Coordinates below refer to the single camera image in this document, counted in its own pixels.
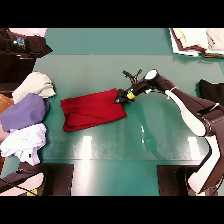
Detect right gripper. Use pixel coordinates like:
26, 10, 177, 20
115, 86, 138, 105

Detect red garment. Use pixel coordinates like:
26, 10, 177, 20
60, 87, 129, 133

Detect purple garment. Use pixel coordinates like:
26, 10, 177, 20
0, 93, 51, 134

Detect folded pale grey garment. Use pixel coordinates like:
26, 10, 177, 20
205, 28, 224, 55

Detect white garment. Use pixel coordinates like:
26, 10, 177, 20
0, 122, 48, 167

